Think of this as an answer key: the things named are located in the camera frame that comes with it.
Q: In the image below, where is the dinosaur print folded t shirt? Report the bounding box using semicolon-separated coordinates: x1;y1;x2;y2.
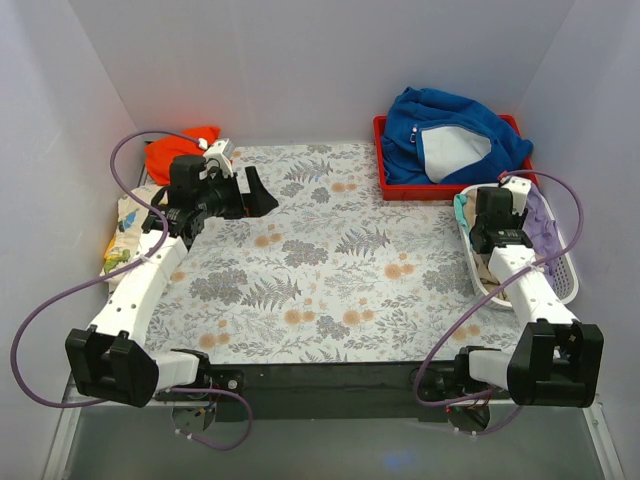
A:
100;184;164;294

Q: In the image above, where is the beige t shirt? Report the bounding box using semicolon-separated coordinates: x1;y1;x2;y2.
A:
472;253;512;311

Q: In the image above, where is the floral table cloth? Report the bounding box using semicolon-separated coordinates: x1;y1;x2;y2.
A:
146;144;521;363

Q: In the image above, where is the orange folded t shirt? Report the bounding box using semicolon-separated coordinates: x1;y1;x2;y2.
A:
144;126;221;186

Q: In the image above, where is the white perforated laundry basket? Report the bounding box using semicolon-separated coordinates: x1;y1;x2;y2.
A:
458;185;579;305

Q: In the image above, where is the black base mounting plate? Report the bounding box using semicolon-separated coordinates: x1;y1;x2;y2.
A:
207;360;487;422

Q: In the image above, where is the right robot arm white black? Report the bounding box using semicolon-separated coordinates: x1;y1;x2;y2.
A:
447;177;604;408

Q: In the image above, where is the aluminium frame rail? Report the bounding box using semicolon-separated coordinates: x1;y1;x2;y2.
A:
42;374;166;480

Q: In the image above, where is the purple t shirt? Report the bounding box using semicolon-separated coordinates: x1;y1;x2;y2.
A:
523;184;562;259

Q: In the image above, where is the red plastic tray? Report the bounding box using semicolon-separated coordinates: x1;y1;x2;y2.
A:
372;114;540;202

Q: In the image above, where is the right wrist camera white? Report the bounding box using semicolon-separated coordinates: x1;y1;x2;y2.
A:
499;175;532;214

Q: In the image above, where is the teal t shirt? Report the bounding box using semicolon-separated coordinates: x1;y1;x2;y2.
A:
454;194;476;230

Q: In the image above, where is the blue white hoodie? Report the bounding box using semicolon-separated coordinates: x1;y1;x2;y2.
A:
380;86;534;186

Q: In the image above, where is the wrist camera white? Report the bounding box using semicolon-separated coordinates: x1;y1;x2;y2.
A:
198;138;235;178
499;175;532;214

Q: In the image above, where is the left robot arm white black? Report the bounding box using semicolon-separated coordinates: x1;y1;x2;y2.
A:
65;155;279;407

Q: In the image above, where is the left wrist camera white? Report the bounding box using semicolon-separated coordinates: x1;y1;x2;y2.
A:
198;138;235;178

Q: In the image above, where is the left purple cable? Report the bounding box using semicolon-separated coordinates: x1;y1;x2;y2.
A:
9;130;254;451

